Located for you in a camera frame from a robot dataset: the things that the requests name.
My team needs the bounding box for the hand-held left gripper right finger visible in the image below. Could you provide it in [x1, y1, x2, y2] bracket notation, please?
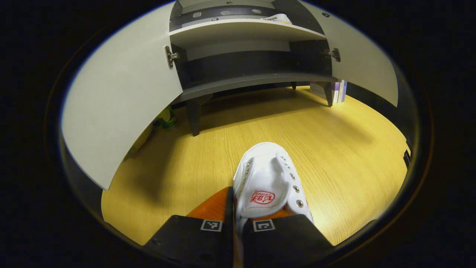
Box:
[242, 210, 335, 268]

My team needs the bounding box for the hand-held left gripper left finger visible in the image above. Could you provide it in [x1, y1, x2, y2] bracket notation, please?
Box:
[142, 186, 235, 268]

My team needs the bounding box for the white canvas shoe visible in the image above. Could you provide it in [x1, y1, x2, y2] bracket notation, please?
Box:
[260, 14, 293, 25]
[233, 142, 314, 231]

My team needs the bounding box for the white cabinet door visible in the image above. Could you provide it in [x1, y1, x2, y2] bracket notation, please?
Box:
[61, 2, 183, 190]
[301, 2, 398, 107]

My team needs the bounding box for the white shoe cabinet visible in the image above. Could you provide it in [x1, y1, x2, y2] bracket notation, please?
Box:
[165, 0, 337, 136]

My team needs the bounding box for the purple and white book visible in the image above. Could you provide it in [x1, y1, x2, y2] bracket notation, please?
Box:
[311, 81, 340, 103]

